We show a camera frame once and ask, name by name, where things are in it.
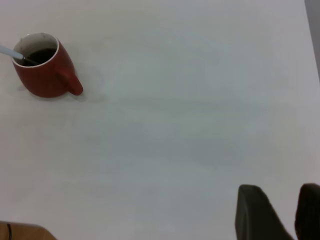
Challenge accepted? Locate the metal spoon with white handle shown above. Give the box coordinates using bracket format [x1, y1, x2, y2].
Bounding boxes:
[0, 44, 35, 64]

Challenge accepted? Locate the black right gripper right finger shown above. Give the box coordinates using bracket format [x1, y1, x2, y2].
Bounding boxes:
[294, 182, 320, 240]

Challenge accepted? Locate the dark coffee liquid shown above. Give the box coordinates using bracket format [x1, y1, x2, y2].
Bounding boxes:
[21, 48, 57, 67]

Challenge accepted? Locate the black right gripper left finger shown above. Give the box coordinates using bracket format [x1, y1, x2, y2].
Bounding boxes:
[234, 184, 295, 240]

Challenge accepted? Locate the red ceramic cup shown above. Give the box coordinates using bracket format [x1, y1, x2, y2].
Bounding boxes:
[11, 31, 84, 99]

